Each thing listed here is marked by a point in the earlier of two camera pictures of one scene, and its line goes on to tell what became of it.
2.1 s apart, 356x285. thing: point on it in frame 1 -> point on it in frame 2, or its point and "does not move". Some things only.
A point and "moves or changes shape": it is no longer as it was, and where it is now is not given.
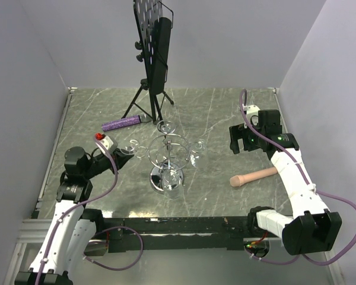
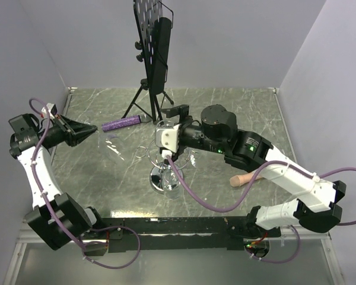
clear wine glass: x=166 y=126 does not move
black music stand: x=155 y=21 does not move
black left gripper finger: x=121 y=160 -> x=80 y=136
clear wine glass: x=134 y=148 moves or changes shape
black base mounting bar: x=231 y=233 does not move
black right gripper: x=237 y=132 -> x=183 y=110
